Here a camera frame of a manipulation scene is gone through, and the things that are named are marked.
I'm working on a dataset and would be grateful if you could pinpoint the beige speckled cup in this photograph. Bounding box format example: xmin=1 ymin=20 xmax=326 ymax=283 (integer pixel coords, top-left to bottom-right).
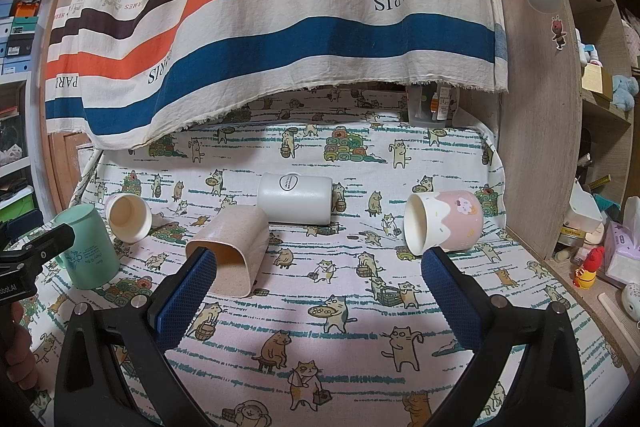
xmin=186 ymin=205 xmax=269 ymax=298

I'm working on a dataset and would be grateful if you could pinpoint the small pink white cup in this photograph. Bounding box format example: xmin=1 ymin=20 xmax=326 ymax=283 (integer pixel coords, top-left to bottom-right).
xmin=104 ymin=193 xmax=167 ymax=244

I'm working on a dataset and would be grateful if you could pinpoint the pink white flower cup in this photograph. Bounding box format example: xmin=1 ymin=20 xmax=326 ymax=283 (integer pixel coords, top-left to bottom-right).
xmin=402 ymin=191 xmax=484 ymax=256

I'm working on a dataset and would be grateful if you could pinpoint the person's left hand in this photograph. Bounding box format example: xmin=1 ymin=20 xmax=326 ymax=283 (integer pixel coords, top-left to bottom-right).
xmin=6 ymin=303 xmax=38 ymax=390

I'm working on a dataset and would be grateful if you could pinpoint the white storage shelf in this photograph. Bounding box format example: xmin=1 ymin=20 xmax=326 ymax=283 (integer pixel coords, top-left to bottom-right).
xmin=1 ymin=0 xmax=53 ymax=219

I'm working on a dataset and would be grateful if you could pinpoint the mint green mug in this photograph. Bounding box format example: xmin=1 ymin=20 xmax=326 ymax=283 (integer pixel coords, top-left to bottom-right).
xmin=53 ymin=204 xmax=119 ymax=291

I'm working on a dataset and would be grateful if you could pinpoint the red yellow chicken toy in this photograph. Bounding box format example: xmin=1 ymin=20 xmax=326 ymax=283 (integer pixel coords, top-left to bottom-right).
xmin=573 ymin=246 xmax=605 ymax=289

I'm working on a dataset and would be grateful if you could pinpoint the white spotted egg toy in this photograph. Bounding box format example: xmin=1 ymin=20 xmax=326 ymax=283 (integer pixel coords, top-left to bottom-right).
xmin=620 ymin=283 xmax=640 ymax=322

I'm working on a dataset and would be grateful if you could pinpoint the purple tissue pack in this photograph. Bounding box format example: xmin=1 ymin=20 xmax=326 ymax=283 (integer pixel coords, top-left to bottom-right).
xmin=604 ymin=222 xmax=640 ymax=284

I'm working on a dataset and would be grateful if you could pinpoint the white cylindrical mug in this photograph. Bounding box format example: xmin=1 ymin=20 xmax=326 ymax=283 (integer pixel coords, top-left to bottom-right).
xmin=257 ymin=172 xmax=332 ymax=225

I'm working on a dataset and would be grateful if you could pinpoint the cat print bed sheet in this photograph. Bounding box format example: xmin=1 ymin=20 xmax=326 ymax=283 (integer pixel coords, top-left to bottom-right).
xmin=23 ymin=91 xmax=628 ymax=426

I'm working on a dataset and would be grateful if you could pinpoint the wooden shelf side panel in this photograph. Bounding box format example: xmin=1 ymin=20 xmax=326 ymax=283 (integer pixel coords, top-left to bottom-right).
xmin=499 ymin=0 xmax=582 ymax=259

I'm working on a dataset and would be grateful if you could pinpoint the striped Paris cloth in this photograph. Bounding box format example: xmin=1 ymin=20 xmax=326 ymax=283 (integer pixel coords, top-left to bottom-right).
xmin=44 ymin=0 xmax=508 ymax=150

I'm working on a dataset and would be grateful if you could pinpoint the blue plush toy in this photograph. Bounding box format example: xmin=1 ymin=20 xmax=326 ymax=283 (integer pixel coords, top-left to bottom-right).
xmin=612 ymin=75 xmax=639 ymax=113

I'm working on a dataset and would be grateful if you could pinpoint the red cartoon sticker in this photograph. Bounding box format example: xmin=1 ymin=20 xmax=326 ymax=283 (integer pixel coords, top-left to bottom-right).
xmin=551 ymin=15 xmax=566 ymax=51

